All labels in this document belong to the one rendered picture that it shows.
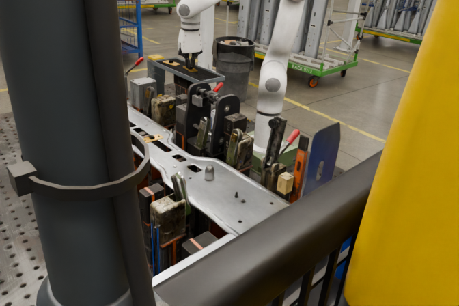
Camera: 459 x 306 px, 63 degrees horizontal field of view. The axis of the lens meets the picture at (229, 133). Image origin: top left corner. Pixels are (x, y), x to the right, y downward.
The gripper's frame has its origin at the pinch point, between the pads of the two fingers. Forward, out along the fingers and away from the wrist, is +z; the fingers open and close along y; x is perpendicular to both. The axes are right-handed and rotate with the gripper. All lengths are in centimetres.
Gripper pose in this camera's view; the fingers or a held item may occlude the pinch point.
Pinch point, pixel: (190, 63)
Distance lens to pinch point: 173.2
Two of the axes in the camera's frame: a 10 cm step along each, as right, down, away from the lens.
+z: -0.6, 9.0, 4.4
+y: -8.5, 1.9, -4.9
